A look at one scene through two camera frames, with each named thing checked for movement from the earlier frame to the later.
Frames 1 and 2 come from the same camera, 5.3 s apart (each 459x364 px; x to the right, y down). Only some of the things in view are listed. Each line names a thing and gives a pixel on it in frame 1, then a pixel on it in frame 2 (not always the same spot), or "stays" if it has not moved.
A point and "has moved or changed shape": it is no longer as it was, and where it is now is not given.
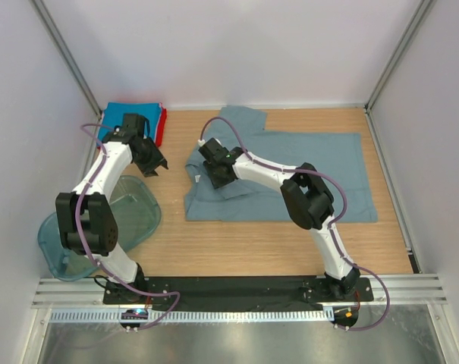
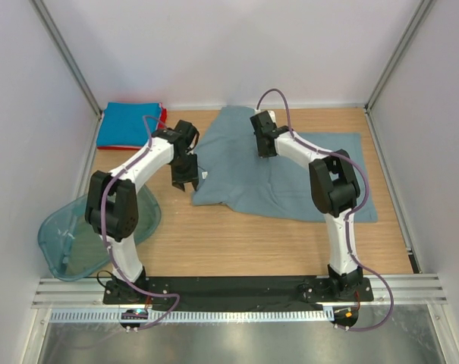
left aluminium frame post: x=55 y=37 stays
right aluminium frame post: x=423 y=10 stays
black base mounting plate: x=241 y=293 stays
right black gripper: x=217 y=183 to x=262 y=154
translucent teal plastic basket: x=137 y=210 stays
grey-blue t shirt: x=337 y=155 has moved or changed shape
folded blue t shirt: x=113 y=116 stays
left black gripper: x=149 y=169 to x=193 y=174
